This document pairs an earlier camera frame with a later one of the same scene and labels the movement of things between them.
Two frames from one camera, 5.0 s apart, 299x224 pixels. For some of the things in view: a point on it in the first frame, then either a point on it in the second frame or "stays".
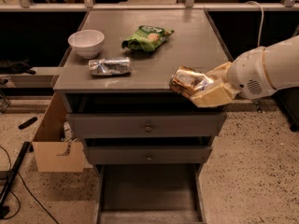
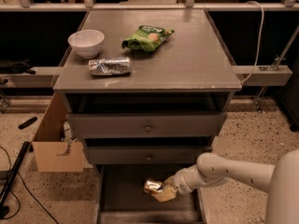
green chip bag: (147, 38) stays
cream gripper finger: (221, 93) → (165, 194)
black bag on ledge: (13, 67) stays
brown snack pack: (185, 81) → (153, 187)
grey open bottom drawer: (149, 193) stays
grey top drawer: (149, 125) stays
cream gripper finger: (219, 73) → (169, 182)
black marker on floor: (27, 122) stays
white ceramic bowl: (87, 44) stays
